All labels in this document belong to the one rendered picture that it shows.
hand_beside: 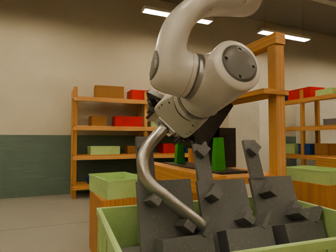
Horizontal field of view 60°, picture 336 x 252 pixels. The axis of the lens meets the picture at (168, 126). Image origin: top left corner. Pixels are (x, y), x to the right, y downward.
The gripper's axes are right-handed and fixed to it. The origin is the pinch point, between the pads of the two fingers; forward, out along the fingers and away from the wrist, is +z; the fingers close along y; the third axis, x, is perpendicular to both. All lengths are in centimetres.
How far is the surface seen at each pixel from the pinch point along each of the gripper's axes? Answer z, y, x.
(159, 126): 3.6, 0.8, -0.9
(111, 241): -4.2, -6.6, 27.8
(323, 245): -18.5, -36.3, 4.8
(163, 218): 8.0, -15.5, 14.8
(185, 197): 8.0, -17.1, 6.9
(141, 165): 3.2, -2.3, 10.3
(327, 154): 334, -291, -373
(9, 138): 569, 178, -37
